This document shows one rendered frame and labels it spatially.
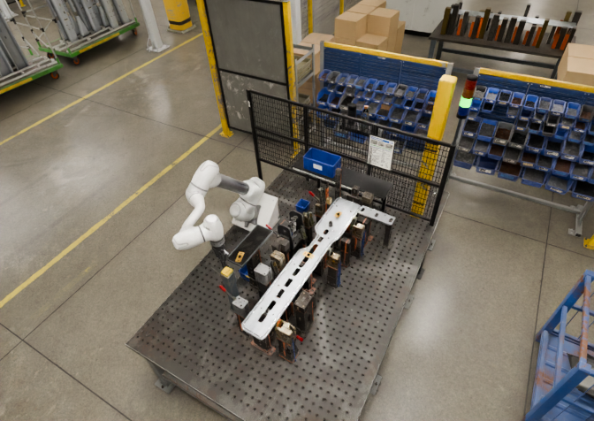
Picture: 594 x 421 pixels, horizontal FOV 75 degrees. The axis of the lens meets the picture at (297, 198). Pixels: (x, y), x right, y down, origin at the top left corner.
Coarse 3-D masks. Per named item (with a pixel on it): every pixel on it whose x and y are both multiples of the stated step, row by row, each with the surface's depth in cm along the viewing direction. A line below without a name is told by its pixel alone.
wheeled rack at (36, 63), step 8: (8, 8) 717; (32, 8) 669; (16, 24) 736; (24, 24) 718; (40, 24) 688; (24, 40) 755; (48, 40) 707; (32, 48) 759; (32, 56) 770; (40, 56) 761; (56, 56) 728; (32, 64) 731; (40, 64) 738; (48, 64) 730; (56, 64) 738; (16, 72) 711; (24, 72) 716; (32, 72) 712; (40, 72) 715; (48, 72) 724; (56, 72) 742; (0, 80) 693; (8, 80) 684; (16, 80) 691; (24, 80) 694; (0, 88) 671; (8, 88) 677
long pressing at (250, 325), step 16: (336, 208) 319; (352, 208) 318; (320, 224) 307; (336, 224) 306; (336, 240) 295; (304, 256) 284; (320, 256) 283; (288, 272) 274; (304, 272) 273; (272, 288) 265; (288, 288) 264; (256, 304) 256; (288, 304) 256; (256, 320) 248; (272, 320) 248; (256, 336) 241
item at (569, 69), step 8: (568, 48) 439; (576, 48) 438; (584, 48) 437; (592, 48) 437; (568, 56) 426; (576, 56) 424; (584, 56) 423; (592, 56) 422; (560, 64) 455; (568, 64) 411; (576, 64) 410; (584, 64) 409; (592, 64) 409; (560, 72) 440; (568, 72) 400; (576, 72) 397; (584, 72) 397; (592, 72) 396; (568, 80) 405; (576, 80) 402; (584, 80) 399; (592, 80) 396
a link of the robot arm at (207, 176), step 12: (204, 168) 268; (216, 168) 271; (192, 180) 271; (204, 180) 269; (216, 180) 275; (228, 180) 291; (252, 180) 322; (240, 192) 309; (252, 192) 316; (252, 204) 325
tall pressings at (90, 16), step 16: (48, 0) 771; (80, 0) 807; (96, 0) 834; (112, 0) 845; (64, 16) 778; (80, 16) 837; (96, 16) 862; (112, 16) 846; (64, 32) 808; (80, 32) 821
